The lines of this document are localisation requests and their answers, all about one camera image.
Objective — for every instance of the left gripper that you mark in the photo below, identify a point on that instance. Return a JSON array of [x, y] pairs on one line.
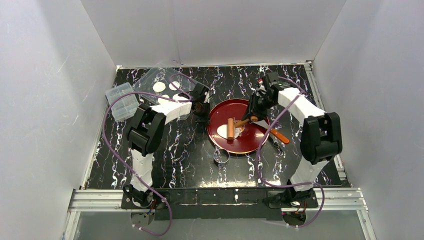
[[201, 110]]

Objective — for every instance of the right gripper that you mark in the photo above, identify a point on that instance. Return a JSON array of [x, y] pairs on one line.
[[255, 109]]

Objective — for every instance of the wooden double-ended rolling pin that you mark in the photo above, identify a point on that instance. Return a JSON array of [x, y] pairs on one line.
[[232, 124]]

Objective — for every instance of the red round tray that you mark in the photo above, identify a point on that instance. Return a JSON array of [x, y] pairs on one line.
[[248, 138]]

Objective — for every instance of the white dough piece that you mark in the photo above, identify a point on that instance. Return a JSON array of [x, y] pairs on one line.
[[222, 131]]

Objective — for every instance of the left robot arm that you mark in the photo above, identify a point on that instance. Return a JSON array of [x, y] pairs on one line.
[[146, 133]]

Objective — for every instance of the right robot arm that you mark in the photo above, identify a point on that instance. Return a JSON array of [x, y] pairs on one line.
[[321, 138]]

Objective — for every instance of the round dough wrapper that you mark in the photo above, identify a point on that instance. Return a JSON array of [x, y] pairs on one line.
[[179, 97], [163, 99], [159, 87], [174, 86]]

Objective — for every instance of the clear plastic tray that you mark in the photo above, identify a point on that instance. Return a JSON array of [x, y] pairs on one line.
[[173, 110]]

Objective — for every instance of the clear plastic compartment box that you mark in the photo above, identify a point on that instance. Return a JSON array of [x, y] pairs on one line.
[[124, 108]]

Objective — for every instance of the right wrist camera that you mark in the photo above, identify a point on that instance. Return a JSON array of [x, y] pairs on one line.
[[262, 87]]

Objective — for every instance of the metal spatula wooden handle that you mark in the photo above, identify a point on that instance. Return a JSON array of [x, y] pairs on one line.
[[273, 131]]

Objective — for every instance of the metal ring cutter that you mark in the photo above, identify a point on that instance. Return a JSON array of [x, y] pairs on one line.
[[221, 156]]

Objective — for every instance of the aluminium frame rail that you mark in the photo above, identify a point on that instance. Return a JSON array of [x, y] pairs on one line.
[[215, 214]]

